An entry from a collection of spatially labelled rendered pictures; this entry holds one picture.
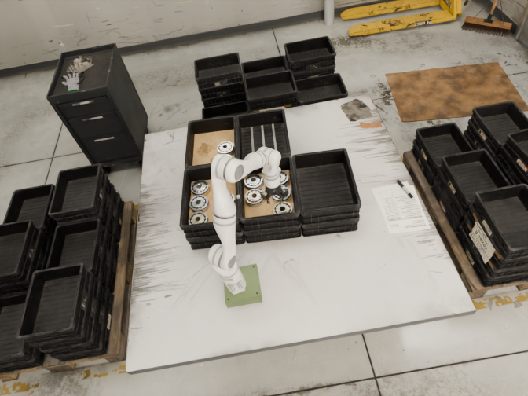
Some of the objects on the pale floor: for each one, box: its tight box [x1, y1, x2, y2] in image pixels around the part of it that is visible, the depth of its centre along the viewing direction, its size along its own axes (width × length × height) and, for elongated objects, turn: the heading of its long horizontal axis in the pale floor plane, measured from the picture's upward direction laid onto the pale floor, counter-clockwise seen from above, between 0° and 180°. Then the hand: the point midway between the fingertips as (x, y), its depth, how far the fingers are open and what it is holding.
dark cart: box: [46, 43, 149, 174], centre depth 335 cm, size 60×45×90 cm
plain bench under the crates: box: [125, 94, 477, 375], centre depth 251 cm, size 160×160×70 cm
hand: (275, 200), depth 194 cm, fingers open, 5 cm apart
